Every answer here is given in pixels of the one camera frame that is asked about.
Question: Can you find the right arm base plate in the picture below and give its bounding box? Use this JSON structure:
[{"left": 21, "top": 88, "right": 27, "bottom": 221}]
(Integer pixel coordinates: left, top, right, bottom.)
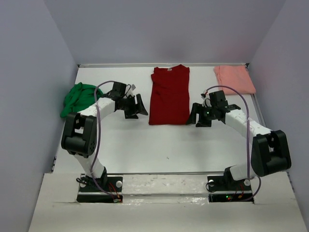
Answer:
[{"left": 205, "top": 175, "right": 253, "bottom": 203}]

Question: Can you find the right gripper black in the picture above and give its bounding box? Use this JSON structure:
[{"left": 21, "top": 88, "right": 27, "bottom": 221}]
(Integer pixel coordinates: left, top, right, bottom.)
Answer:
[{"left": 184, "top": 102, "right": 216, "bottom": 127}]

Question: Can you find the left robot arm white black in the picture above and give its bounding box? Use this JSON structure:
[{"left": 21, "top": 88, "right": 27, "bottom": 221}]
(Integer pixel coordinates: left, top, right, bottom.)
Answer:
[{"left": 61, "top": 81, "right": 148, "bottom": 194}]

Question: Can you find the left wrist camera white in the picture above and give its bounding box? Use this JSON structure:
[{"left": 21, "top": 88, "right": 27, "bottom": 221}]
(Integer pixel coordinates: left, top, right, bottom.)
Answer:
[{"left": 125, "top": 84, "right": 136, "bottom": 98}]

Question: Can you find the pink folded t shirt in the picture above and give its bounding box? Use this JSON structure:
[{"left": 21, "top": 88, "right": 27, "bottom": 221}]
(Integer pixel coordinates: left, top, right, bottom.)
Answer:
[{"left": 213, "top": 65, "right": 256, "bottom": 94}]

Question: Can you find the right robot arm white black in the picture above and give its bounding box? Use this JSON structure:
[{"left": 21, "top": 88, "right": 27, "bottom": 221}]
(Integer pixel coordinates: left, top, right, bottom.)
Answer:
[{"left": 187, "top": 90, "right": 292, "bottom": 192}]

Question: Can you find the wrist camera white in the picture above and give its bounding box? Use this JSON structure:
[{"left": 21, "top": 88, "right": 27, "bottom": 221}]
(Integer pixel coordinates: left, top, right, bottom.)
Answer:
[
  {"left": 201, "top": 90, "right": 211, "bottom": 107},
  {"left": 125, "top": 84, "right": 136, "bottom": 98}
]

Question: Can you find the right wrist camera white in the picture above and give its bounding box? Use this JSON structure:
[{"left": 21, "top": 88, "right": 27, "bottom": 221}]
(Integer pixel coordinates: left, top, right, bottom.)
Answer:
[{"left": 201, "top": 90, "right": 211, "bottom": 107}]

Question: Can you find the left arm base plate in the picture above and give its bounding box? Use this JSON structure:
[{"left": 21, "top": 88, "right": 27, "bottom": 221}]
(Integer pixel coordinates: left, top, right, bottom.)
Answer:
[{"left": 76, "top": 174, "right": 123, "bottom": 203}]

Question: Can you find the green t shirt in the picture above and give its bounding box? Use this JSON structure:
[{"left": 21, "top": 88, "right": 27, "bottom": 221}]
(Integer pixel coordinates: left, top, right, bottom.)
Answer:
[{"left": 60, "top": 82, "right": 96, "bottom": 118}]

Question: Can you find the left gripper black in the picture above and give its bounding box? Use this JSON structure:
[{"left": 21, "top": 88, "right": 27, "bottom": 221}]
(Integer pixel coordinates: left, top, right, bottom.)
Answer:
[{"left": 120, "top": 94, "right": 148, "bottom": 119}]

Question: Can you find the red t shirt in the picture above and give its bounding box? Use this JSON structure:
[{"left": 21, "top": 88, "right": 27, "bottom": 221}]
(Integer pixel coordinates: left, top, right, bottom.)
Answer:
[{"left": 149, "top": 64, "right": 190, "bottom": 125}]

